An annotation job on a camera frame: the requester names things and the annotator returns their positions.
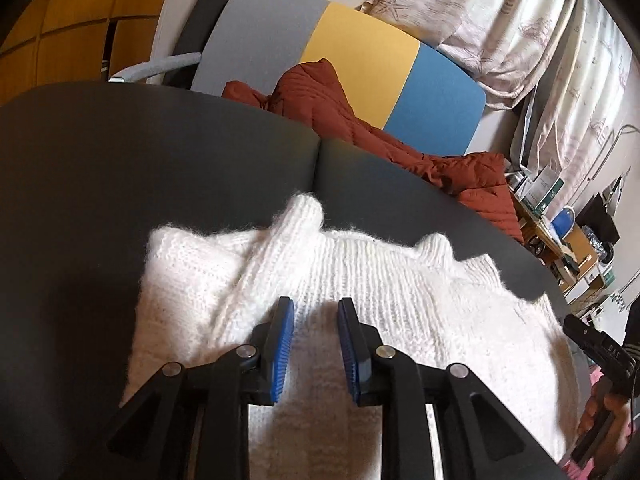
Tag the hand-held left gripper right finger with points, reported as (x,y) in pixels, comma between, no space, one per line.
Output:
(350,355)

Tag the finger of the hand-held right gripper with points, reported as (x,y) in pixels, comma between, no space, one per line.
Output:
(582,332)

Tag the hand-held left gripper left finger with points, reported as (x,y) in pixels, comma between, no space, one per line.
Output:
(280,355)

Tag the white knit sweater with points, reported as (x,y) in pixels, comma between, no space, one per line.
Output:
(400,285)

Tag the person's right hand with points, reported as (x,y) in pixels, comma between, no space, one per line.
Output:
(617,417)

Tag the cluttered wooden shelf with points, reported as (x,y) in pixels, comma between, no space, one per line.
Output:
(582,247)

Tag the blue round container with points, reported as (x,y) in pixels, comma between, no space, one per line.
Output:
(565,221)

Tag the black desk object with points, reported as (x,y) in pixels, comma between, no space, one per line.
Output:
(600,220)

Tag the green white box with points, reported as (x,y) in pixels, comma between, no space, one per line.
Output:
(545,187)

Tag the metal tube stand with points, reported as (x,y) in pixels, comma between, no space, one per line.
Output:
(612,150)

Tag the rust red quilted jacket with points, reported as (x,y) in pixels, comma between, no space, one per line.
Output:
(320,100)

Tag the grey yellow blue chair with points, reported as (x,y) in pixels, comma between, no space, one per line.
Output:
(280,35)

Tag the wooden wardrobe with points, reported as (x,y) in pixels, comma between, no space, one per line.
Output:
(70,20)

